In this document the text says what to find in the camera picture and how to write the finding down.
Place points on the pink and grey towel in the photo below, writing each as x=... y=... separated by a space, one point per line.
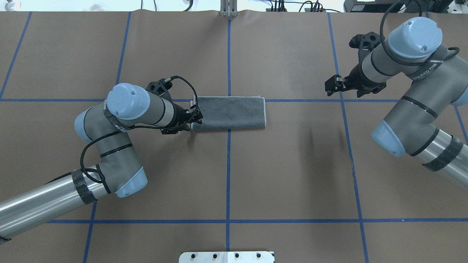
x=231 y=112

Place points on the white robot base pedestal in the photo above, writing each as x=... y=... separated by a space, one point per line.
x=228 y=257

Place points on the black device top right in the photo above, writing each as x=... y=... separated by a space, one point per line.
x=406 y=6

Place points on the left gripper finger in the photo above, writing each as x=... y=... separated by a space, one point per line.
x=193 y=104

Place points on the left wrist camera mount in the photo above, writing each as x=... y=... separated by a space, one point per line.
x=161 y=88

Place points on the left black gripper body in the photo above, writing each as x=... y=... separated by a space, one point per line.
x=179 y=115

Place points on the brown paper table cover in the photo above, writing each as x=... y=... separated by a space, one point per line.
x=311 y=186

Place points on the aluminium camera post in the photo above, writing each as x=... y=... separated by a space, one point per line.
x=228 y=8

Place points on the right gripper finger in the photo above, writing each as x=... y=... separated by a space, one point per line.
x=335 y=83

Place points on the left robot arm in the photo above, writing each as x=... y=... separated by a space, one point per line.
x=109 y=163

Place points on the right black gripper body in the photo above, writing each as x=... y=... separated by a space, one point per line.
x=355 y=77

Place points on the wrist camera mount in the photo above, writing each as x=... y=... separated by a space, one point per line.
x=365 y=43
x=161 y=88

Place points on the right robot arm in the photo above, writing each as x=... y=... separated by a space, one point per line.
x=439 y=79

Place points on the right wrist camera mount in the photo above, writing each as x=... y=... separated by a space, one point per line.
x=365 y=43

